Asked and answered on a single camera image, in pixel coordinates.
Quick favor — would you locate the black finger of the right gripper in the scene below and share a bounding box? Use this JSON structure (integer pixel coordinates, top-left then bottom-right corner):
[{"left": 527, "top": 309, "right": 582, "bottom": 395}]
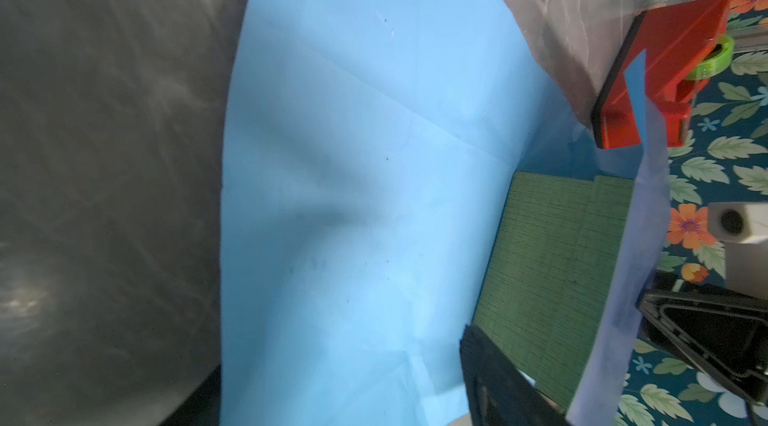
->
[{"left": 638, "top": 288, "right": 767, "bottom": 402}]

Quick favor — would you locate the light blue wrapping paper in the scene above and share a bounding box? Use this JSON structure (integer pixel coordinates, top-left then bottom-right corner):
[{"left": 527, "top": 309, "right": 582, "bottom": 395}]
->
[{"left": 219, "top": 0, "right": 647, "bottom": 425}]

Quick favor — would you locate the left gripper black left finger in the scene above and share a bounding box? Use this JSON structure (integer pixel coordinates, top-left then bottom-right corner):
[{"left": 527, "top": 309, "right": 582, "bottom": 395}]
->
[{"left": 161, "top": 366, "right": 221, "bottom": 426}]

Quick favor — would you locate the green gift box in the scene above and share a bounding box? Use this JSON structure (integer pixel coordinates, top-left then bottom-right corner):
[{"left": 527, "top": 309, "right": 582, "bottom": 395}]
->
[{"left": 473, "top": 172, "right": 634, "bottom": 407}]

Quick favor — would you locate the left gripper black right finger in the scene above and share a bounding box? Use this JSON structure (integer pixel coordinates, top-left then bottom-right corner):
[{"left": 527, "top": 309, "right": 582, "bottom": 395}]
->
[{"left": 459, "top": 325, "right": 568, "bottom": 426}]

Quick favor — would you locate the red tape dispenser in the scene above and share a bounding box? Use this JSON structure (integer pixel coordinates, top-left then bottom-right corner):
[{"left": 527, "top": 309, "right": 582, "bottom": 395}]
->
[{"left": 591, "top": 0, "right": 735, "bottom": 149}]

